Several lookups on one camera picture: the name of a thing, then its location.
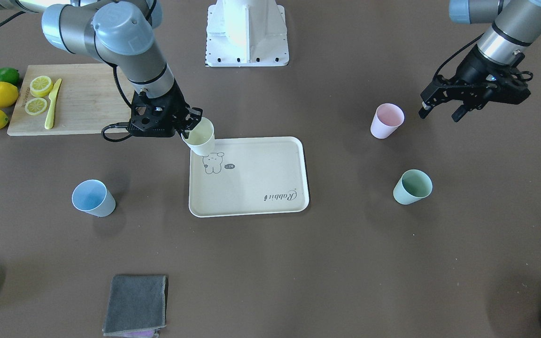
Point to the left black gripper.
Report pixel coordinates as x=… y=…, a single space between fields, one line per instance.
x=475 y=69

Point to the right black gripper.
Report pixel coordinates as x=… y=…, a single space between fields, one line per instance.
x=175 y=104

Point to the cream yellow cup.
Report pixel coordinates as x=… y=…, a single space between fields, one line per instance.
x=201 y=140

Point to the pink cup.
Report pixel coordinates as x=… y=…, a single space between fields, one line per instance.
x=387 y=118

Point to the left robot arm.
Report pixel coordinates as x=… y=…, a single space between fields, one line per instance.
x=514 y=26

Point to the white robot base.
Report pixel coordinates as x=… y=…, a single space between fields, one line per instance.
x=246 y=33

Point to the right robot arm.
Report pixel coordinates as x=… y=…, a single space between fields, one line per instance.
x=120 y=34

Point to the cream rabbit tray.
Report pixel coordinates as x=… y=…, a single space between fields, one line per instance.
x=249 y=176

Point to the green cup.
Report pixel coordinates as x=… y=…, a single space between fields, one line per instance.
x=413 y=186

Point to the wooden cutting board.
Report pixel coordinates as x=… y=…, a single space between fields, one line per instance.
x=88 y=100

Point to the blue cup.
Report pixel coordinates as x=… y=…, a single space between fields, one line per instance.
x=92 y=197

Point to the yellow plastic knife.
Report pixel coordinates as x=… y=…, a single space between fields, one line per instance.
x=53 y=94

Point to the lemon slice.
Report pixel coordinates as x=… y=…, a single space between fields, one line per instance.
x=40 y=86
x=36 y=106

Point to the green lime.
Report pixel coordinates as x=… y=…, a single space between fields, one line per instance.
x=9 y=75

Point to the grey folded cloth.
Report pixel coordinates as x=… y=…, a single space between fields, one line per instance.
x=136 y=306

